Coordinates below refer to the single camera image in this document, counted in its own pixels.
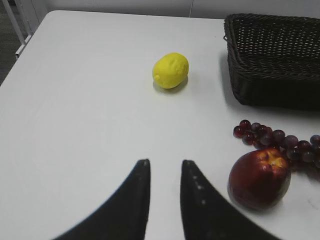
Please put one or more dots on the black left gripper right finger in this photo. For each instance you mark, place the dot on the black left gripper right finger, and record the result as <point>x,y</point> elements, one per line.
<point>205,213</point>

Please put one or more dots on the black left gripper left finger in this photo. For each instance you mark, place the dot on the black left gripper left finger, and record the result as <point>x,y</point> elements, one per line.
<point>124,215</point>

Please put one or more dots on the black wicker basket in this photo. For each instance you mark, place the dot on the black wicker basket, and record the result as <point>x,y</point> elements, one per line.
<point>274,61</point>

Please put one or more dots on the dark red apple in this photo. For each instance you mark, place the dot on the dark red apple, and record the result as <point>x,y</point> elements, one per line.
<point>259,179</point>

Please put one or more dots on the purple grape bunch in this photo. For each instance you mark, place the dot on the purple grape bunch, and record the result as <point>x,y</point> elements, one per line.
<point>298,153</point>

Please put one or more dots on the yellow lemon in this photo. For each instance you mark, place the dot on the yellow lemon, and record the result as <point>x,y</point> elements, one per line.
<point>171,70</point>

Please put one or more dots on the white metal frame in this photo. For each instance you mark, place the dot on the white metal frame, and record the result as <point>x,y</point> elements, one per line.
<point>23,40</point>

